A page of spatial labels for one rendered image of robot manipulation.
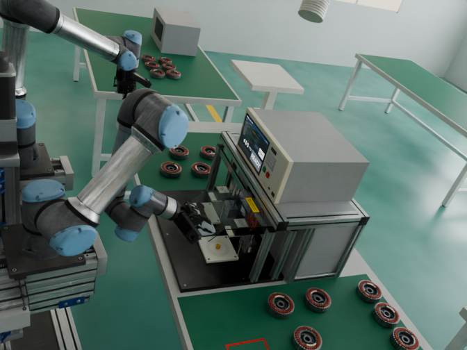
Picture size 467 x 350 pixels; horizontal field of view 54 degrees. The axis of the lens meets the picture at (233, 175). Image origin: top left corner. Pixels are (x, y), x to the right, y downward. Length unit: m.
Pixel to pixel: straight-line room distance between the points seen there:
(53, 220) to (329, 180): 1.07
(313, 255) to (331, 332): 0.32
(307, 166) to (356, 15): 6.12
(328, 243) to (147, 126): 1.01
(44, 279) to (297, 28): 6.20
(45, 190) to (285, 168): 0.85
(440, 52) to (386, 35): 1.36
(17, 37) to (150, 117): 0.71
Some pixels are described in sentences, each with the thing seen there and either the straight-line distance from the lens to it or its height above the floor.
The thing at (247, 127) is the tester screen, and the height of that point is 1.24.
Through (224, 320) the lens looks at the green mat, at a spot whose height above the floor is 0.75.
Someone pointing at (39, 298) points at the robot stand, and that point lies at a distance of 1.69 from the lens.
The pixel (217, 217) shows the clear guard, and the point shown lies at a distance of 1.76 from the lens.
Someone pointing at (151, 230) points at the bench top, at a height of 0.75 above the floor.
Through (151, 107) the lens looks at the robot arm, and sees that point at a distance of 1.35.
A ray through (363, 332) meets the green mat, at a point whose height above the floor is 0.75.
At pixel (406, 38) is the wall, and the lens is 8.60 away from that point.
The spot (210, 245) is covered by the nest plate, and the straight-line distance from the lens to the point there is 2.05.
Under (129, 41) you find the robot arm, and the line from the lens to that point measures 2.04.
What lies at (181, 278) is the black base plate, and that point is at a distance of 1.90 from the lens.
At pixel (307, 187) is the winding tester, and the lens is 1.86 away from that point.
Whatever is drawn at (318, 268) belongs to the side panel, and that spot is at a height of 0.81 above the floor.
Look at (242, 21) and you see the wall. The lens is 6.88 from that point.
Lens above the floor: 2.14
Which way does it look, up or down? 32 degrees down
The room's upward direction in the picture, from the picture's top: 16 degrees clockwise
